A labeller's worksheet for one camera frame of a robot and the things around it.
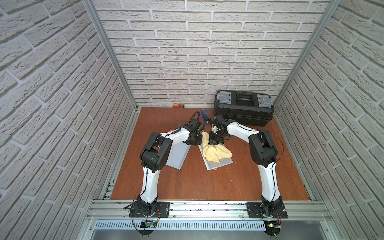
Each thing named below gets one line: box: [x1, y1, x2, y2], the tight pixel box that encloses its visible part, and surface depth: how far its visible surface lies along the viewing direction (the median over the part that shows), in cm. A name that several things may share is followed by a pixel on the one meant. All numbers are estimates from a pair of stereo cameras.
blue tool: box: [201, 108, 209, 125], surface depth 115 cm
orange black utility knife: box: [172, 104, 185, 108], surface depth 124 cm
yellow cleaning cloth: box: [200, 131, 233, 164], surface depth 95 cm
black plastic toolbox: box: [213, 89, 275, 126], surface depth 102 cm
